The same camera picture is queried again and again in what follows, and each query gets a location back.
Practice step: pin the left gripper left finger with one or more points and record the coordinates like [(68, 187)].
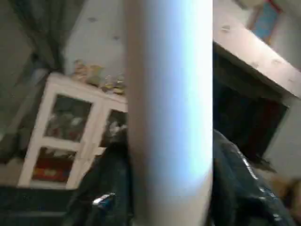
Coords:
[(106, 193)]

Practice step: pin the black work mat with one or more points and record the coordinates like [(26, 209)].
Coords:
[(28, 207)]

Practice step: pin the pale plush toy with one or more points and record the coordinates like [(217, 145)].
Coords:
[(82, 70)]

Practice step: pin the small silver trophy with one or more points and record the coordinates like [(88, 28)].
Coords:
[(120, 86), (109, 84)]

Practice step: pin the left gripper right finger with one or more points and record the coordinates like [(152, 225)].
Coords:
[(244, 197)]

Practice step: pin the white plastic table leg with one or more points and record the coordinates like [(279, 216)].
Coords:
[(169, 108)]

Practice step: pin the white glass door cabinet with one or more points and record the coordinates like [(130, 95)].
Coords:
[(42, 136)]

